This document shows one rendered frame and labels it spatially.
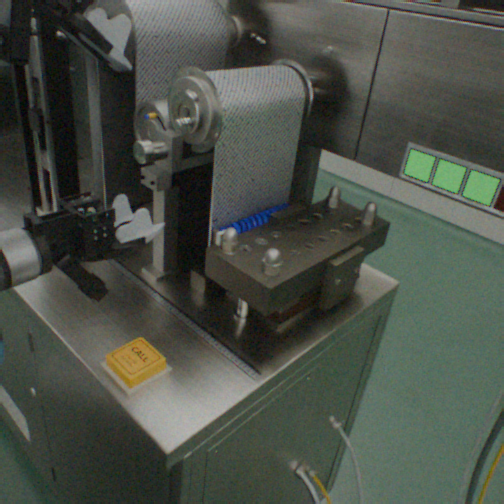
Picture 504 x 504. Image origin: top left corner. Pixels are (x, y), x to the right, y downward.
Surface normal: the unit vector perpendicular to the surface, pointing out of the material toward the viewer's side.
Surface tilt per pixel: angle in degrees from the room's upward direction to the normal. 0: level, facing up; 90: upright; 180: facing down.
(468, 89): 90
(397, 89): 90
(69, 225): 90
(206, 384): 0
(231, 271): 90
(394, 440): 0
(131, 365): 0
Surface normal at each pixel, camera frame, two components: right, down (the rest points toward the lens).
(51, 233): 0.72, 0.42
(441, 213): -0.69, 0.31
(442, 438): 0.11, -0.85
